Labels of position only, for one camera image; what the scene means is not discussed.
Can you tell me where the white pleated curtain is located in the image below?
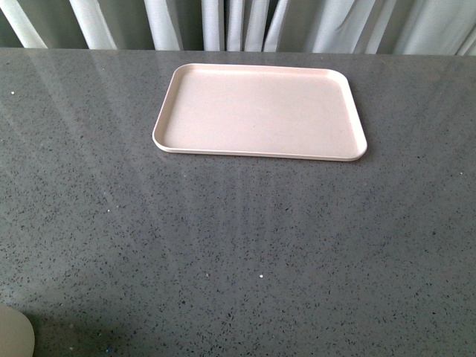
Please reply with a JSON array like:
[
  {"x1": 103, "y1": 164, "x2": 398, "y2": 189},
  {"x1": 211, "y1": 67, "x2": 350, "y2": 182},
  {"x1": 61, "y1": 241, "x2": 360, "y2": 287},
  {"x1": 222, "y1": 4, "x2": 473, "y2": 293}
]
[{"x1": 1, "y1": 0, "x2": 475, "y2": 56}]

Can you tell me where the pink rectangular plastic tray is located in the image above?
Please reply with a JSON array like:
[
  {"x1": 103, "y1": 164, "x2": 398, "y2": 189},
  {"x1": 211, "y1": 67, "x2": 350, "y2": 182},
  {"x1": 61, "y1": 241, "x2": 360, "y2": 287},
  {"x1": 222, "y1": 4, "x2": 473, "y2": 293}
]
[{"x1": 152, "y1": 63, "x2": 367, "y2": 161}]

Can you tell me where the white smiley face mug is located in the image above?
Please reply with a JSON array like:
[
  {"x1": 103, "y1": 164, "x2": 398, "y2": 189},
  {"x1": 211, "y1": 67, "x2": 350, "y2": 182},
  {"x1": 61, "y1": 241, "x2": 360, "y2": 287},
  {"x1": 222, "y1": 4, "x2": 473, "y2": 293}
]
[{"x1": 0, "y1": 303, "x2": 35, "y2": 357}]

